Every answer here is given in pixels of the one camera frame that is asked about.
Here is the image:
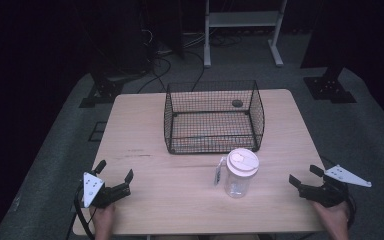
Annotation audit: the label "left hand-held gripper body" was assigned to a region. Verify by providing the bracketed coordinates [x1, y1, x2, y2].
[81, 171, 131, 210]

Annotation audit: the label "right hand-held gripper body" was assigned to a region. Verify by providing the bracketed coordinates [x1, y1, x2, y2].
[298, 164, 373, 209]

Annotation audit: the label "clear plastic bottle white lid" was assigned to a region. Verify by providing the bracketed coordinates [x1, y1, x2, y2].
[213, 147, 261, 200]

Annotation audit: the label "black wire mesh basket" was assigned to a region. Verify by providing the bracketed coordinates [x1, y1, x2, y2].
[163, 79, 266, 155]

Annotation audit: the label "person's left hand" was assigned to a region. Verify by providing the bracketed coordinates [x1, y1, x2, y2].
[89, 203, 117, 240]

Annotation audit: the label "person's right hand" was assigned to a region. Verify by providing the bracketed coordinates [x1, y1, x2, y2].
[311, 200, 352, 240]

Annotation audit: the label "black stand base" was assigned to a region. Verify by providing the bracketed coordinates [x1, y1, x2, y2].
[302, 64, 358, 105]
[78, 74, 125, 109]

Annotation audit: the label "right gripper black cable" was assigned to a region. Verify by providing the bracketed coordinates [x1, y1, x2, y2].
[345, 194, 358, 232]

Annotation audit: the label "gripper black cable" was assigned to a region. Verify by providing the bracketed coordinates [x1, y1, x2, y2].
[73, 184, 97, 240]
[345, 194, 358, 232]

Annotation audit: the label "black rectangular floor frame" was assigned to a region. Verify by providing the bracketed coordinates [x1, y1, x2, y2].
[87, 121, 108, 143]

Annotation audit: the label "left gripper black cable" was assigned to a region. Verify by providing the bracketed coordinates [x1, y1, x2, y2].
[73, 184, 97, 240]

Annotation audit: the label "black floor cables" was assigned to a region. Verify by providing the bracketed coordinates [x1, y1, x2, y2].
[136, 28, 244, 95]

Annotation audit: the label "white metal stand frame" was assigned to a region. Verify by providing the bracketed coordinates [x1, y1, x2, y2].
[203, 0, 289, 69]

